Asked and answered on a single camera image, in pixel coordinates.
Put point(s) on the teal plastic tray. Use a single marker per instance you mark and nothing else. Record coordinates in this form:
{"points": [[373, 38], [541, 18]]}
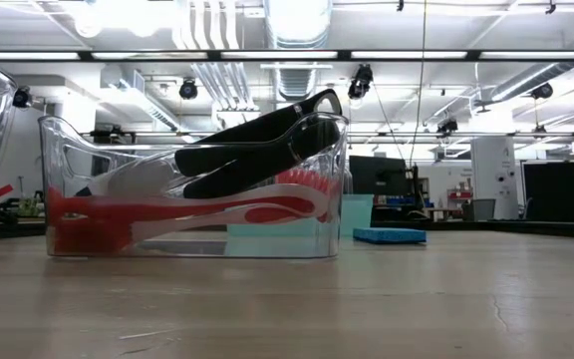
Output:
{"points": [[359, 214]]}

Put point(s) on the black monitor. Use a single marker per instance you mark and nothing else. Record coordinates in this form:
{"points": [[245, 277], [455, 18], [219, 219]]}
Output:
{"points": [[376, 174]]}

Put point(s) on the blue sponge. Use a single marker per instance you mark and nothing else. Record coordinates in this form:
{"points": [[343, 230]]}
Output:
{"points": [[389, 235]]}

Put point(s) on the black hanging spotlight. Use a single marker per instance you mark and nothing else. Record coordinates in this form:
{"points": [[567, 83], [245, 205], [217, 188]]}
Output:
{"points": [[361, 82], [188, 90], [22, 97], [447, 125], [541, 91]]}

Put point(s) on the black overhead light bar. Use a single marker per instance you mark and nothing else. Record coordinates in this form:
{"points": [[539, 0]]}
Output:
{"points": [[342, 55]]}

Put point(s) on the grey office chair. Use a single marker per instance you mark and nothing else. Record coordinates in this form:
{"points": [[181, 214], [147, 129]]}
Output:
{"points": [[484, 209]]}

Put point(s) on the black partition panel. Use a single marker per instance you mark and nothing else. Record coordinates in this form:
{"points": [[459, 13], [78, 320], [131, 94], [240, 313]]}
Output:
{"points": [[551, 189]]}

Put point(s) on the red tag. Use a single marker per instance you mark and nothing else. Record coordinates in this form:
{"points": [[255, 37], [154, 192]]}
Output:
{"points": [[0, 192]]}

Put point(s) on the silver ceiling air duct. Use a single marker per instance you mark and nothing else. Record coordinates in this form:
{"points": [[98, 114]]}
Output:
{"points": [[297, 20]]}

